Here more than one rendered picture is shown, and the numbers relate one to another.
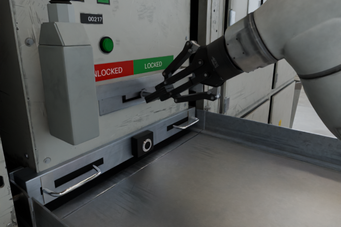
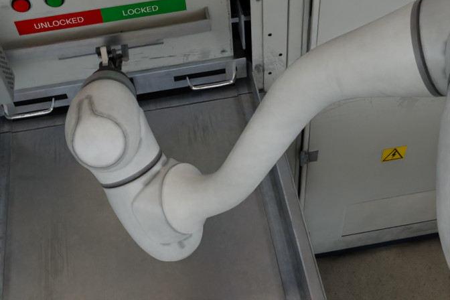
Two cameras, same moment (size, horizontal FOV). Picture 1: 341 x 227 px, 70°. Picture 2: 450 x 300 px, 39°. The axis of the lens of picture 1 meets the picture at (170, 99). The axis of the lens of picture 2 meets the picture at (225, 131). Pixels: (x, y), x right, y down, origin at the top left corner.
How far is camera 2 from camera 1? 1.04 m
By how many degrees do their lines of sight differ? 53
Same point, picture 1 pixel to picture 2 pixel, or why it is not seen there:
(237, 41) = not seen: hidden behind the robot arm
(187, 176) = not seen: hidden behind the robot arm
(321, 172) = (254, 240)
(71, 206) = (29, 125)
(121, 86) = (65, 47)
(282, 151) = (270, 189)
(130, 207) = (59, 153)
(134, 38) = not seen: outside the picture
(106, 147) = (69, 86)
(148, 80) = (110, 39)
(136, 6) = not seen: outside the picture
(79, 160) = (37, 92)
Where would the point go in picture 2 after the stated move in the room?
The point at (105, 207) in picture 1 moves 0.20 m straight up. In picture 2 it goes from (46, 141) to (16, 76)
